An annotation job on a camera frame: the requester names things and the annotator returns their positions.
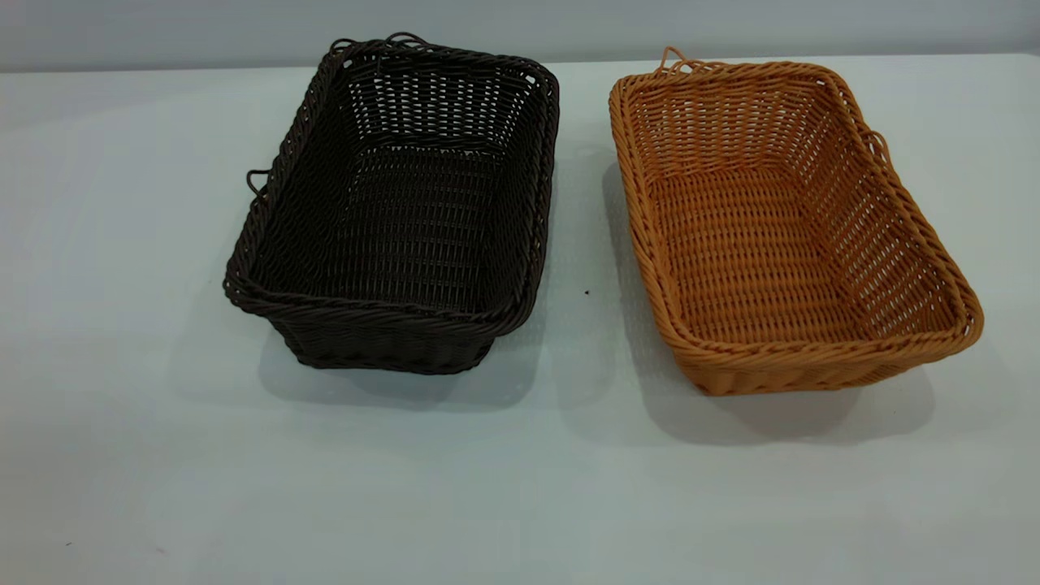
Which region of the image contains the black wicker basket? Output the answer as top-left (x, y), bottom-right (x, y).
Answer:
top-left (223, 32), bottom-right (561, 376)

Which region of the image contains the orange wicker basket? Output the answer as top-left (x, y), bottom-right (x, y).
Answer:
top-left (608, 46), bottom-right (985, 397)

